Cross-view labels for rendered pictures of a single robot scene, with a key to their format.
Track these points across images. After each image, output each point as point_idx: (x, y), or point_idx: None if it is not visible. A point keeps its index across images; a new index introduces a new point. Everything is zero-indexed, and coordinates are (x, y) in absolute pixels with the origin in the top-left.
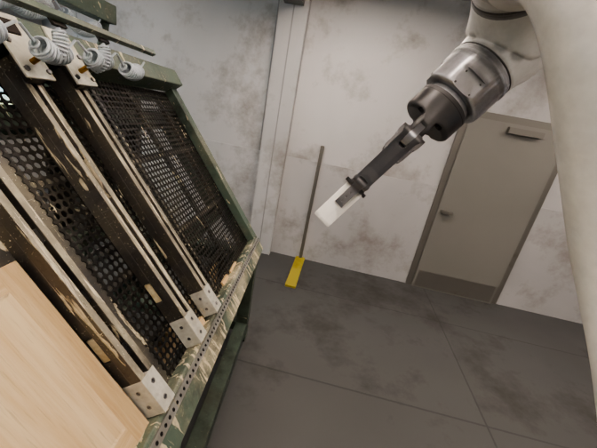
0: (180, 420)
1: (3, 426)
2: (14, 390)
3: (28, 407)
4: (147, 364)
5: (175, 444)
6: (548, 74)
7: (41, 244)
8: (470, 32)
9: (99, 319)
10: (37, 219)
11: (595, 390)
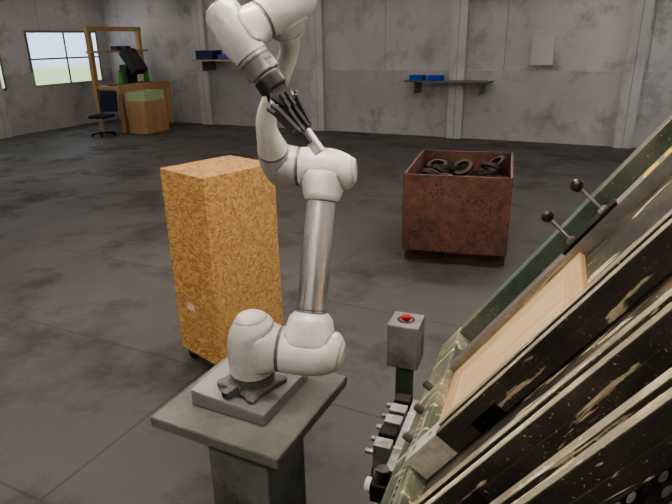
0: (394, 479)
1: (510, 348)
2: (518, 348)
3: (506, 359)
4: (440, 427)
5: (396, 467)
6: (293, 66)
7: (568, 306)
8: (264, 41)
9: (494, 373)
10: (588, 294)
11: (277, 144)
